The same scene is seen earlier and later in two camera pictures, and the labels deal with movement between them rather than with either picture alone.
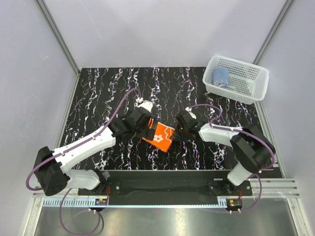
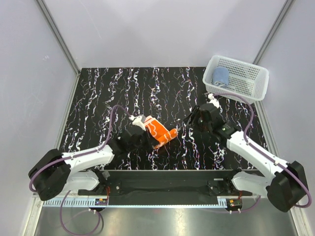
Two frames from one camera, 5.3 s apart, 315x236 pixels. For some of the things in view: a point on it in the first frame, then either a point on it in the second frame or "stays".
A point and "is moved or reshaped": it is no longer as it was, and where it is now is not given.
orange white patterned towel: (163, 136) is moved or reshaped
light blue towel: (220, 76) stays
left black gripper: (148, 132) -> (150, 141)
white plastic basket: (241, 81) stays
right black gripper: (176, 136) -> (191, 120)
